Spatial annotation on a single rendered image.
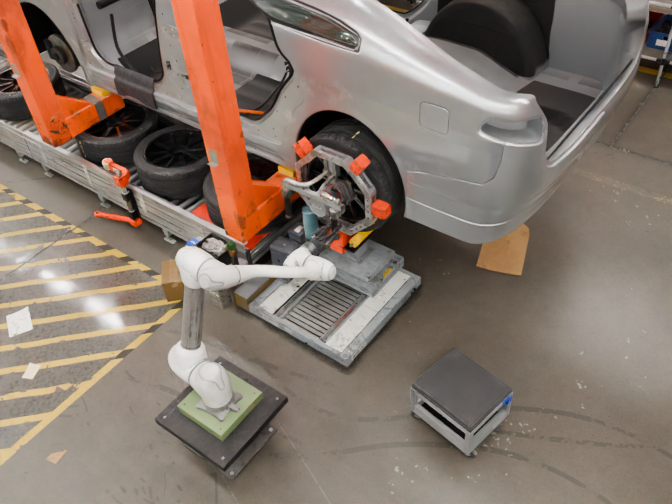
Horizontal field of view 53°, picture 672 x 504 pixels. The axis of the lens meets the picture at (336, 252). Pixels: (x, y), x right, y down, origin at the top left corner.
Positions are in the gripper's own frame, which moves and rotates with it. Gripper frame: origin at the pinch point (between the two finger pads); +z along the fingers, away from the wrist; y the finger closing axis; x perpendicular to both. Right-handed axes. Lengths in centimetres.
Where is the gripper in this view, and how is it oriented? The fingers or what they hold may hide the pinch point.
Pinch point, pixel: (335, 226)
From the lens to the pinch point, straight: 376.0
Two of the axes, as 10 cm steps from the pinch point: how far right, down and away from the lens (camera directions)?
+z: 6.0, -5.8, 5.5
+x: -0.6, -7.2, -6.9
